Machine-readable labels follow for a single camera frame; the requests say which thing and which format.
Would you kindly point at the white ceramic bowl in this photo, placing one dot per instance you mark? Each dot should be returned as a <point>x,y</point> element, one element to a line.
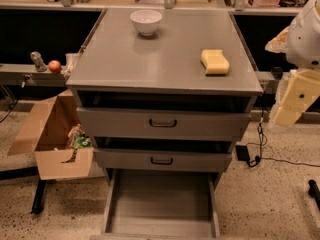
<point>146,22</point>

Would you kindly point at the grey drawer cabinet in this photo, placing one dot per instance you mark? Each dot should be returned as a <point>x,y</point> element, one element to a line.
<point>121,69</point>

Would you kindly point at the black table leg base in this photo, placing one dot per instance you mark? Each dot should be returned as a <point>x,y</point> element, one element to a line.
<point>37,206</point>

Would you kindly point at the brown cardboard box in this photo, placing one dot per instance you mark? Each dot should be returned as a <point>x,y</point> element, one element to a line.
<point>44,133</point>

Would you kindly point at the red apple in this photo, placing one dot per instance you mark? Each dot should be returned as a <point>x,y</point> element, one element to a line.
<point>55,66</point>

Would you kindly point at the yellow sponge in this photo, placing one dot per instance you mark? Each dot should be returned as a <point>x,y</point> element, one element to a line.
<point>214,62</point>

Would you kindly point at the grey middle drawer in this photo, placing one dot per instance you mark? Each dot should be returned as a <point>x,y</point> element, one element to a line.
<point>162,160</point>

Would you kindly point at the black power adapter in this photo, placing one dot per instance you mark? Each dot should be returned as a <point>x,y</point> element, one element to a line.
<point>242,153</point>

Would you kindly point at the black cylinder on floor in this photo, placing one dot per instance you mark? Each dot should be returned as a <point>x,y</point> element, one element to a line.
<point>314,192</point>

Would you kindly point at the grey side shelf rail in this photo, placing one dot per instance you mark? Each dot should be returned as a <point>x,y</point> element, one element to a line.
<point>27,75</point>

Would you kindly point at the black remote device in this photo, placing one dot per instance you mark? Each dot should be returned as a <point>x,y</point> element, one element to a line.
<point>276,72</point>

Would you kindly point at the small grey figurine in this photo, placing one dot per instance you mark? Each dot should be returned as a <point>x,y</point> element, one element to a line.
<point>38,61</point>

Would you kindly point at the green snack packet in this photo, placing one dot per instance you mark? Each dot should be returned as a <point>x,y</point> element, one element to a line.
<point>80,142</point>

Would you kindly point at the grey top drawer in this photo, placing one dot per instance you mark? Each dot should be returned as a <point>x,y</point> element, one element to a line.
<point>163,124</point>

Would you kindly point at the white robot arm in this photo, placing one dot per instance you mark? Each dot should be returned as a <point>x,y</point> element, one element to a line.
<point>300,42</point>

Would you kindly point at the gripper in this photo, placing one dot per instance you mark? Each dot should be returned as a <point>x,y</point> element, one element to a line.
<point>304,43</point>

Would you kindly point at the grey open bottom drawer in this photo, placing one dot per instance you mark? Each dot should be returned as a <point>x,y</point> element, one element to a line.
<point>160,205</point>

